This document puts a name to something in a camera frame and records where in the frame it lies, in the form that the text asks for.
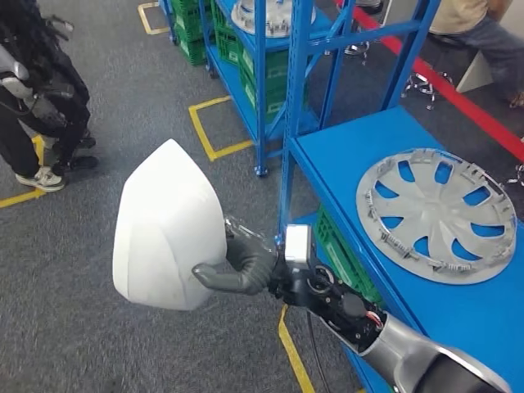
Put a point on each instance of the blue metal shelf rack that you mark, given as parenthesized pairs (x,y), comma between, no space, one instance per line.
(229,81)
(335,163)

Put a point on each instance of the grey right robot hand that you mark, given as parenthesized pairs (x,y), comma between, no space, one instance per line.
(254,271)

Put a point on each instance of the white mirror cover part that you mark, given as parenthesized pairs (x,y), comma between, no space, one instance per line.
(164,228)

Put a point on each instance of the red barrier tape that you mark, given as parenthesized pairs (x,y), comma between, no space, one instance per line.
(470,106)

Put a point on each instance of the person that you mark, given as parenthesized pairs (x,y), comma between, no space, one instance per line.
(24,135)
(491,49)

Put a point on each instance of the black chrome swivel stool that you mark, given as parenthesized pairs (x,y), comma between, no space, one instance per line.
(446,40)
(356,50)
(518,176)

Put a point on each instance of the green plastic crate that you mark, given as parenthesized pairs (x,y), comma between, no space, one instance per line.
(188,32)
(266,103)
(266,65)
(340,255)
(227,43)

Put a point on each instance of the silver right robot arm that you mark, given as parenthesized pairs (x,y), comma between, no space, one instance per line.
(401,352)

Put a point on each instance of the grey wheel hubcap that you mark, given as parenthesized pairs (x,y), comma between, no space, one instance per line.
(270,16)
(434,217)

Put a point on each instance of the white desk panel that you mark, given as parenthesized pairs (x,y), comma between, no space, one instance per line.
(475,73)

